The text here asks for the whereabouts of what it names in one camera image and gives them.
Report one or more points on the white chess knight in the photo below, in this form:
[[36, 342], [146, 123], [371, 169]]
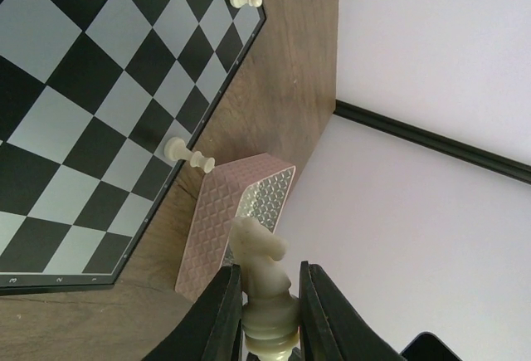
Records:
[[271, 315]]

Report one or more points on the black enclosure frame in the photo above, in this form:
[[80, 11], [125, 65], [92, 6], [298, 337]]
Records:
[[455, 149]]

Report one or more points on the white chess rook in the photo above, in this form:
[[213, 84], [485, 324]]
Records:
[[176, 149]]

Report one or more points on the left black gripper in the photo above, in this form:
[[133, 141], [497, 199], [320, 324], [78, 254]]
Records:
[[431, 346]]

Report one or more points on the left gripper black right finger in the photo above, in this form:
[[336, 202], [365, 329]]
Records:
[[330, 328]]

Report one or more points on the black and silver chessboard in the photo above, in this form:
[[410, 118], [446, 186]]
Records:
[[91, 91]]

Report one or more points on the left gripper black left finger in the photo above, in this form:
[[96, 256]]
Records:
[[211, 329]]

